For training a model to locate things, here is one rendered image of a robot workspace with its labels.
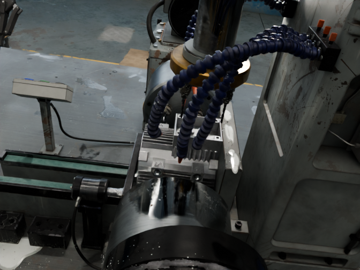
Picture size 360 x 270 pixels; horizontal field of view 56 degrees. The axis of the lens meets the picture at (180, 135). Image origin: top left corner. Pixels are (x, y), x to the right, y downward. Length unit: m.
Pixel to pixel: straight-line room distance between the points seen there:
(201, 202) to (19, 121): 1.01
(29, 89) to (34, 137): 0.28
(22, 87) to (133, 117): 0.51
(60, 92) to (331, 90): 0.80
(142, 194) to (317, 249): 0.50
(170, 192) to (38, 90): 0.65
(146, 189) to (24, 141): 0.80
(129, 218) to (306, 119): 0.38
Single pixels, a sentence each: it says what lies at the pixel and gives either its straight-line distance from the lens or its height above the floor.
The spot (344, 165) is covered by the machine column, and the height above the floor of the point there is 1.20.
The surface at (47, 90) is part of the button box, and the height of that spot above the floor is 1.07.
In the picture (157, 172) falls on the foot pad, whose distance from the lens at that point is 0.84.
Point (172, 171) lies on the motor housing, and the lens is 0.84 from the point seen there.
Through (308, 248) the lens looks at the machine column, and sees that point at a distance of 0.95.
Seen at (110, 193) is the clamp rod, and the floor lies 1.02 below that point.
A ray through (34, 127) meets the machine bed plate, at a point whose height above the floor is 0.80.
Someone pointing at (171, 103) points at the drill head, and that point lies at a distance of 1.07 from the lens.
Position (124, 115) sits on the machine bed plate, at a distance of 1.50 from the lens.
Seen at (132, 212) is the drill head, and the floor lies 1.13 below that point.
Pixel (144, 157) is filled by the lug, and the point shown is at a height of 1.08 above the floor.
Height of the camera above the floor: 1.63
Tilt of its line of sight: 36 degrees down
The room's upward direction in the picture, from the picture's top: 9 degrees clockwise
